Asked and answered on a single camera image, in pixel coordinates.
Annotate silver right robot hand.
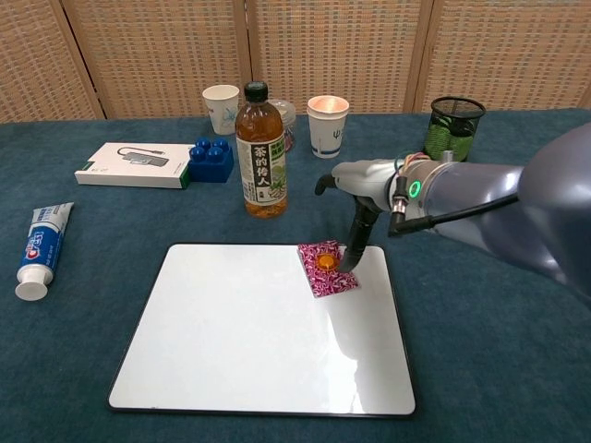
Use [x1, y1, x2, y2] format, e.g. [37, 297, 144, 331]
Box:
[315, 159, 403, 272]

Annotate white paper cup blue logo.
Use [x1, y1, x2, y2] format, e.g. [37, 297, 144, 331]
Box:
[308, 94, 349, 160]

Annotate green item in pen holder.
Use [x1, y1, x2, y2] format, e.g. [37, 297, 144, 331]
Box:
[425, 114, 476, 161]

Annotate clear jar of coloured clips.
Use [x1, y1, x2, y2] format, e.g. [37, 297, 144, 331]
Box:
[267, 99, 297, 153]

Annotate brown tea bottle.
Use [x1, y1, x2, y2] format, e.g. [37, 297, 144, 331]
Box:
[235, 81, 290, 221]

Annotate black mesh pen holder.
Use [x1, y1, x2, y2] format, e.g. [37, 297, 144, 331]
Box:
[423, 96, 487, 163]

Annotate woven folding screen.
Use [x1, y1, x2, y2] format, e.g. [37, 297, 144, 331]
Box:
[0, 0, 591, 124]

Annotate blue building block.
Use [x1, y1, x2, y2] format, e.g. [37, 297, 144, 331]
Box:
[187, 136, 235, 184]

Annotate white paper cup floral print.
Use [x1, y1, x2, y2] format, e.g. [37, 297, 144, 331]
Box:
[201, 85, 240, 136]

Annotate white magnetic board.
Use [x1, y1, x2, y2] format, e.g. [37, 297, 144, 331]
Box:
[108, 243, 416, 419]

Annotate blue felt table cover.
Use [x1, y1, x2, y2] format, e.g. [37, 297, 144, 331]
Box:
[0, 108, 591, 443]

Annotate white usb hub box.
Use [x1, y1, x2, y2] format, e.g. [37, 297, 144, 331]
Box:
[74, 141, 196, 190]

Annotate blue white toothpaste tube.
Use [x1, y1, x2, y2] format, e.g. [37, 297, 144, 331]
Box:
[14, 201, 76, 302]

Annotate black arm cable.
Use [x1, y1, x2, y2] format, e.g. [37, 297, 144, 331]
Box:
[387, 192, 523, 237]

